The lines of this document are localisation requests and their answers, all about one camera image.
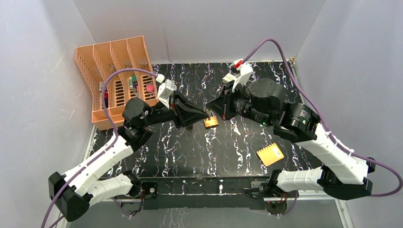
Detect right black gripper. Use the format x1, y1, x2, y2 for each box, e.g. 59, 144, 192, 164
207, 80, 273, 127

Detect silver key bunch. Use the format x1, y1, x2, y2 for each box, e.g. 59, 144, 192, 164
233, 126, 241, 135

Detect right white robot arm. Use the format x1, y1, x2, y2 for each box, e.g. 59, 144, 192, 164
206, 78, 374, 200

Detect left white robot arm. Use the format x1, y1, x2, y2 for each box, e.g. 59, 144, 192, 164
48, 94, 209, 222

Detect brass padlock centre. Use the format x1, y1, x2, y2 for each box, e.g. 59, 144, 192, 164
203, 116, 219, 129

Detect pink eraser in organizer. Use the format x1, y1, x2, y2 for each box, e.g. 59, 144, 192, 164
145, 83, 155, 93

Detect orange spiral notebook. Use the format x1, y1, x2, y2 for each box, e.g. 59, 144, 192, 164
257, 143, 284, 167

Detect red black item in organizer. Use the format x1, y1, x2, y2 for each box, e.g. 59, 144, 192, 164
104, 91, 109, 108

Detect orange plastic file organizer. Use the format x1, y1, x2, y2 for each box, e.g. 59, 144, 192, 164
76, 36, 158, 131

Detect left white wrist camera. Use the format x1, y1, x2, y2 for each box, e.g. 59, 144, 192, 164
155, 74, 176, 109

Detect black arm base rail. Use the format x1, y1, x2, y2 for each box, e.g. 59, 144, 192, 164
63, 176, 347, 218

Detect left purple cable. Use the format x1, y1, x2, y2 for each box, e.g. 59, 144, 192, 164
41, 68, 164, 228

